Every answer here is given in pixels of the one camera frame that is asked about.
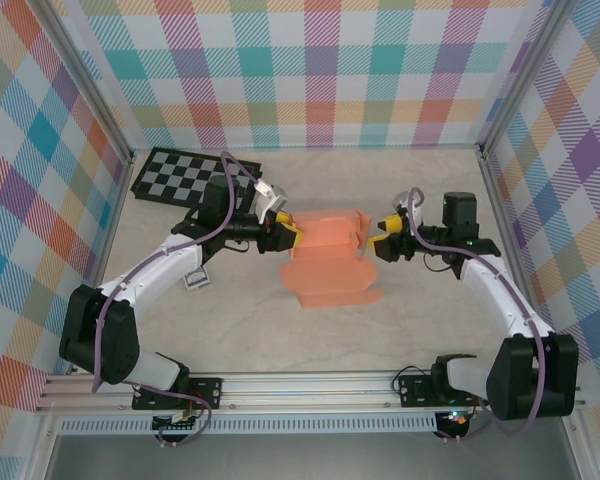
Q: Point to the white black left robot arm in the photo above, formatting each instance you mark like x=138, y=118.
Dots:
x=155, y=265

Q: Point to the orange paper box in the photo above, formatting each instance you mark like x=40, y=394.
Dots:
x=330, y=270

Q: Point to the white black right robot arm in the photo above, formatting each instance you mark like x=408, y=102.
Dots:
x=490, y=290

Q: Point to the aluminium side rail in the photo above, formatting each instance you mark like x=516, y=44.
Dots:
x=112, y=231
x=499, y=210

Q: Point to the aluminium frame post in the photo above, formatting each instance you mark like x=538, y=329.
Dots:
x=522, y=80
x=87, y=80

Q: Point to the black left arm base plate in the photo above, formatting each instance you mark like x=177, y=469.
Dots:
x=207, y=392

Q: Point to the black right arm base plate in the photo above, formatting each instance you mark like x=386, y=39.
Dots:
x=415, y=390

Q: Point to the small blue white card box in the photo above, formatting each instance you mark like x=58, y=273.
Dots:
x=197, y=277

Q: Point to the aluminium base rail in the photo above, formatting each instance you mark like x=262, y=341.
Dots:
x=305, y=392

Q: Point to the black grey chessboard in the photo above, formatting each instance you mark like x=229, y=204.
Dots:
x=170, y=175

